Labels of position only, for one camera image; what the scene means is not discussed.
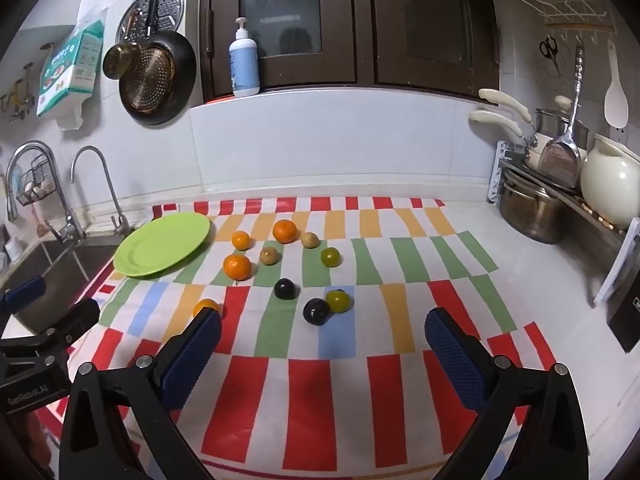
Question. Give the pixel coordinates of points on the dark wooden window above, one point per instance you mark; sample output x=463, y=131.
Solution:
x=360, y=25

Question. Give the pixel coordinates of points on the black box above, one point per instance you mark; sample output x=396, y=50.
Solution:
x=625, y=322

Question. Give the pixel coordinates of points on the black frying pan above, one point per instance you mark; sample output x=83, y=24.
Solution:
x=172, y=85

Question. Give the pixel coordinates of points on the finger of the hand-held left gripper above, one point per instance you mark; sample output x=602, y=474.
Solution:
x=22, y=293
x=77, y=317

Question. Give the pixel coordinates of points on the steel pot with utensils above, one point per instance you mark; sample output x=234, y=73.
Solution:
x=595, y=240

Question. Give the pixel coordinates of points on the gooseneck steel faucet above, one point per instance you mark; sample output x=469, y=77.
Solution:
x=107, y=180

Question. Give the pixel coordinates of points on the steel spatula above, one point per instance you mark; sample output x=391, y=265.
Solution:
x=560, y=160

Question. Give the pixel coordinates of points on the pull-down steel faucet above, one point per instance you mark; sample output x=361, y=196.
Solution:
x=52, y=165

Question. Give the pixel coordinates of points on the white pump soap bottle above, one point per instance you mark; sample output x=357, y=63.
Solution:
x=244, y=67

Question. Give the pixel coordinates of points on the steel sink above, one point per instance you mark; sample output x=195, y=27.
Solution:
x=75, y=262

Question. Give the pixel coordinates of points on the metal wall hooks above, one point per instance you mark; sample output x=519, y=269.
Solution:
x=17, y=95

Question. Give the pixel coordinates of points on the large steel pot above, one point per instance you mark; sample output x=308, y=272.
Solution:
x=530, y=212

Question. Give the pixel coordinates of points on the perforated steel steamer plate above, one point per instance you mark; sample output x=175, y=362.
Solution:
x=172, y=7

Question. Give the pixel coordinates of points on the steel pot with lid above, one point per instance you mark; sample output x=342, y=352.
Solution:
x=550, y=122

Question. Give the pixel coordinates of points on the black scissors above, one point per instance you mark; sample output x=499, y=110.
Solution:
x=550, y=50

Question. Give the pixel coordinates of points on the colourful striped cloth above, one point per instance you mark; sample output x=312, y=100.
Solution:
x=300, y=400

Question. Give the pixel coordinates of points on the white rice paddle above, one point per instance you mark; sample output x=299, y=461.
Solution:
x=616, y=105

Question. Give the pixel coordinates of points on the teal printed box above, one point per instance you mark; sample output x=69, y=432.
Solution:
x=65, y=65

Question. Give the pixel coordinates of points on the cream ceramic pot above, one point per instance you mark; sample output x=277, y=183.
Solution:
x=610, y=185

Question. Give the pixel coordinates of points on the brown kiwi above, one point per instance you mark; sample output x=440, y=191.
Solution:
x=269, y=255
x=310, y=240

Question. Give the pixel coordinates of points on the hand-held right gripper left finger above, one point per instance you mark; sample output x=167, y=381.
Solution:
x=192, y=355

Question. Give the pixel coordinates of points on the dark purple plum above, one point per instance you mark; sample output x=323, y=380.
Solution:
x=286, y=289
x=317, y=311

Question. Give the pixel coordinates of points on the large orange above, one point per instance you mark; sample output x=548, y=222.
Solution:
x=285, y=231
x=237, y=266

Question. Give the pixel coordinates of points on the small orange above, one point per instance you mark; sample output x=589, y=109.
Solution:
x=240, y=240
x=204, y=305

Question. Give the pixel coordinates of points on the green plum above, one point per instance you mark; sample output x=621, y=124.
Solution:
x=338, y=301
x=330, y=257

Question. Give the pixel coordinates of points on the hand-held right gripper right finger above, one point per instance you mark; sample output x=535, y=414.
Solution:
x=455, y=360

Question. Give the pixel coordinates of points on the green plate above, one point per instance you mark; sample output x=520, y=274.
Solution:
x=160, y=245

